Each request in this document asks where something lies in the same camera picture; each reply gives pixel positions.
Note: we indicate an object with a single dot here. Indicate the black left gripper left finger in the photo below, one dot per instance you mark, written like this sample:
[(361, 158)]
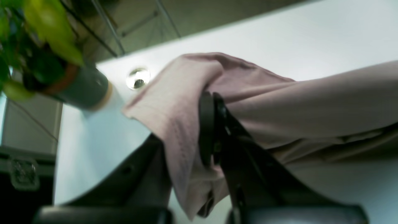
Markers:
[(135, 192)]

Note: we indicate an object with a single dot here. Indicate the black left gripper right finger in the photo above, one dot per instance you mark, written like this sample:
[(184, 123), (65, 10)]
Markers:
[(261, 190)]

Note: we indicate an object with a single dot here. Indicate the dusty pink T-shirt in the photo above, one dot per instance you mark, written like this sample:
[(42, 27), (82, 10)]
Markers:
[(351, 116)]

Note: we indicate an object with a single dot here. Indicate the silver table grommet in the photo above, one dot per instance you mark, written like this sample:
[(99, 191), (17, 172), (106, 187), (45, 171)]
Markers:
[(138, 78)]

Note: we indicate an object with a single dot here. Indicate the grey plant pot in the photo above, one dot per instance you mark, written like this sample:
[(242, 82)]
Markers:
[(85, 87)]

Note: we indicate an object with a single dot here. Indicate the green potted plant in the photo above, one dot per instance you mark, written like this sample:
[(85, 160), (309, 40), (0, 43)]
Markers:
[(38, 47)]

